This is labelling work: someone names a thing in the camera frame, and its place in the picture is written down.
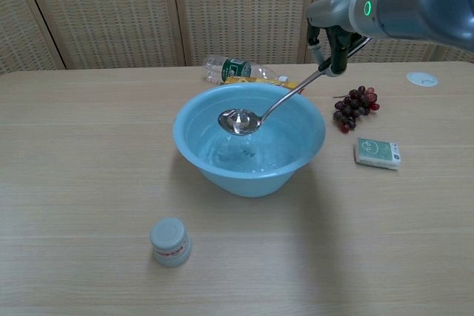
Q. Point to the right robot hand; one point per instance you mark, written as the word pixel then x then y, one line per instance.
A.
pixel 333 10

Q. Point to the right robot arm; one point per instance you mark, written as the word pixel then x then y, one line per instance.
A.
pixel 426 5

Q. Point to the yellow snack packet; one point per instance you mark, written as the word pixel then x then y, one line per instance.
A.
pixel 252 81

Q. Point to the round white table grommet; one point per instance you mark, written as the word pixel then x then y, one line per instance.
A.
pixel 420 78

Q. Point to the clear bottle with green label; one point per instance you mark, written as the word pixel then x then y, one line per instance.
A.
pixel 233 68

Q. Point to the white jar with red label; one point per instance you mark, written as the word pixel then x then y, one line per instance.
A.
pixel 169 242

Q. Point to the green and white tissue pack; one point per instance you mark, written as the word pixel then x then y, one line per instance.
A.
pixel 376 151

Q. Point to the dark red grape bunch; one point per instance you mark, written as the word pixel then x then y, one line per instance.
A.
pixel 352 109

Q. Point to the light blue plastic basin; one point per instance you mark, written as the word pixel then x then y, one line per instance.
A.
pixel 244 183

